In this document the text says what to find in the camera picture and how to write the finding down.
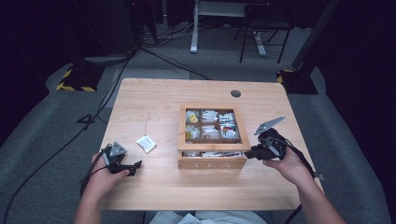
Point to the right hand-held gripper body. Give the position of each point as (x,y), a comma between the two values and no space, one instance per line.
(275,149)

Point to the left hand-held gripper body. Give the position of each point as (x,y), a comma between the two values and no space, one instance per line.
(114,160)

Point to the white tea bag packet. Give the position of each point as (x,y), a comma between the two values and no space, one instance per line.
(146,144)

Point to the wooden tea box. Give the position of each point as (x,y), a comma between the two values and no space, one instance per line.
(212,162)

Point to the person's left hand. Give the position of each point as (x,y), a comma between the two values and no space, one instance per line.
(99,182)

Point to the person's right hand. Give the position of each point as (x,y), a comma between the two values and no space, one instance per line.
(294,169)

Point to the assorted tea bag packets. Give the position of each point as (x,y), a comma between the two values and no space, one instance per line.
(210,130)

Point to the round grey table grommet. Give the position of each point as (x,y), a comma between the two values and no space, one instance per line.
(235,93)

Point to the dark slanted stand with base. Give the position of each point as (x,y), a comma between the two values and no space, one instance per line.
(300,82)

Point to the person's light clothing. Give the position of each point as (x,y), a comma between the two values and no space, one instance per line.
(211,217)

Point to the stand base with striped tape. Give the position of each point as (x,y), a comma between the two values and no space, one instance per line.
(79,79)

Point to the black metal chair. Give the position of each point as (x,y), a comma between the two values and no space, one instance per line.
(264,23)

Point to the grey table bracket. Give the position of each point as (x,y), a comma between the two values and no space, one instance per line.
(320,176)

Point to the white desk frame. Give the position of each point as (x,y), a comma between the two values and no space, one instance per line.
(194,34)

